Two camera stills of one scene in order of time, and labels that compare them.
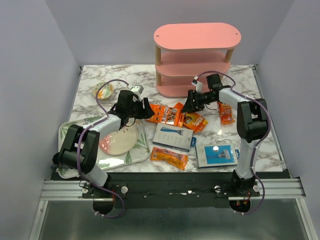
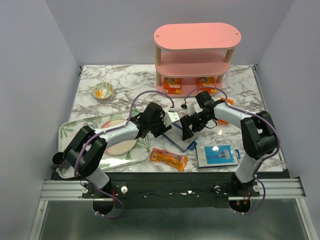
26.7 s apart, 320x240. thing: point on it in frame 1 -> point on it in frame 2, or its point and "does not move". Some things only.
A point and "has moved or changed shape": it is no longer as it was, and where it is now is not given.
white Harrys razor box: (175, 137) has moved or changed shape
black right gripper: (189, 106) -> (185, 121)
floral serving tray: (141, 152) does not move
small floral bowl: (105, 92) does not move
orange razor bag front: (177, 160) does not move
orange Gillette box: (169, 115) has moved or changed shape
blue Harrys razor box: (210, 155) does not move
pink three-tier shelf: (187, 54) does not move
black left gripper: (146, 113) -> (163, 129)
